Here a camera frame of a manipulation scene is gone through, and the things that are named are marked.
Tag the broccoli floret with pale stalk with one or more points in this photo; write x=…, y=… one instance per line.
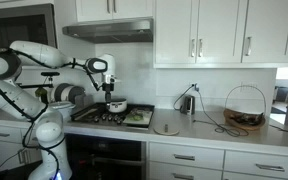
x=139, y=117

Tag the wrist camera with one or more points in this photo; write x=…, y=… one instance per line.
x=114, y=80

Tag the built-in microwave oven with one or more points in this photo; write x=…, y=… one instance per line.
x=17, y=30

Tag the white lower cabinet door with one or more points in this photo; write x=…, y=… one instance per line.
x=7, y=155

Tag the steel electric kettle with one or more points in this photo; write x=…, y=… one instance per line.
x=189, y=105

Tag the white upper cabinet door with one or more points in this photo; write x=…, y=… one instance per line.
x=174, y=30
x=134, y=8
x=220, y=30
x=92, y=10
x=270, y=30

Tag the GE cooktop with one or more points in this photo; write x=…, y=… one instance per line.
x=101, y=110

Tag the white round container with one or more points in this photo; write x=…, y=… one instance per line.
x=62, y=106

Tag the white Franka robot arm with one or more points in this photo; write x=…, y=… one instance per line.
x=40, y=53

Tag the white wall outlet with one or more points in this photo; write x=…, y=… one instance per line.
x=194, y=87

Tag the black built-in oven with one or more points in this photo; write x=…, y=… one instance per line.
x=110, y=150

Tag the white drawer front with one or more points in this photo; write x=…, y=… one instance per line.
x=164, y=151
x=240, y=163
x=14, y=131
x=160, y=171

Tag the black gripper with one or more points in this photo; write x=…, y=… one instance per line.
x=108, y=88

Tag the gray and white appliance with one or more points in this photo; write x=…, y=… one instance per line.
x=69, y=92

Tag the round pot lid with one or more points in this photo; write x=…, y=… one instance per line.
x=170, y=131

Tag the white cutting board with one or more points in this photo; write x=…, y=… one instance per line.
x=130, y=122

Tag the green bottle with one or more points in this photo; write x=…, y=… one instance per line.
x=41, y=94

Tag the white cabinet door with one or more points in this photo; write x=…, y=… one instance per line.
x=220, y=30
x=92, y=10
x=134, y=8
x=7, y=155
x=174, y=30
x=270, y=30

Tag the metal stove knob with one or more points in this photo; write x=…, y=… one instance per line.
x=104, y=117
x=96, y=119
x=110, y=117
x=119, y=120
x=115, y=119

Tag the white cooking pot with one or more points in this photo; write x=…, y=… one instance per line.
x=117, y=106

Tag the round-headed broccoli floret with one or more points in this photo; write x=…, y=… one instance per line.
x=135, y=117

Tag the stainless steel range hood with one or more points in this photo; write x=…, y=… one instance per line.
x=117, y=31

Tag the black camera on stand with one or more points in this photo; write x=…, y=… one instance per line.
x=50, y=74

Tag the clear plastic container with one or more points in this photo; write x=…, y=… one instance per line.
x=147, y=114

